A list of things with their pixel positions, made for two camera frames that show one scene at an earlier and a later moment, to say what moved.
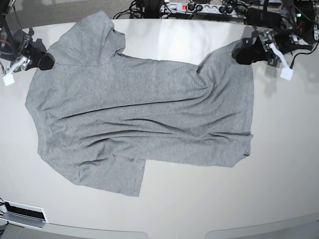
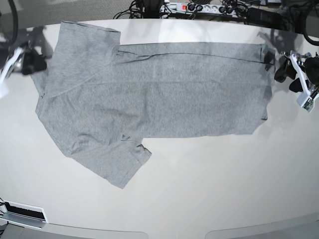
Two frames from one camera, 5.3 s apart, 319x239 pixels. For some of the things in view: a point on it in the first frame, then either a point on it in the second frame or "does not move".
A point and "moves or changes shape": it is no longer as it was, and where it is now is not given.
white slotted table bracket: x=22 y=215 does not move
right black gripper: x=249 y=51 to x=287 y=69
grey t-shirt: x=98 y=115 moves or changes shape
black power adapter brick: x=262 y=18 does not move
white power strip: x=217 y=8 does not move
